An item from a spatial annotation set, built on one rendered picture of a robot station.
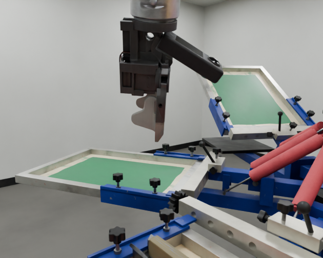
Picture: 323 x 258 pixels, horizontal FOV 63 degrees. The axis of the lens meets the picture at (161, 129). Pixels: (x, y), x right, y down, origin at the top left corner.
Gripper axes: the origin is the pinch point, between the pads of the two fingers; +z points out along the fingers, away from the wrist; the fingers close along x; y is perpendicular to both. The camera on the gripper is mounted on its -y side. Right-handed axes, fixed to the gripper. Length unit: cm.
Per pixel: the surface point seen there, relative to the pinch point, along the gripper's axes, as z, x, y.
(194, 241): 37.1, -2.1, -10.9
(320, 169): 25, -23, -51
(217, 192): 60, -45, -26
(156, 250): 27.8, 7.4, -0.6
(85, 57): 102, -359, 132
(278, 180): 46, -40, -49
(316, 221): 31, -7, -44
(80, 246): 187, -95, 67
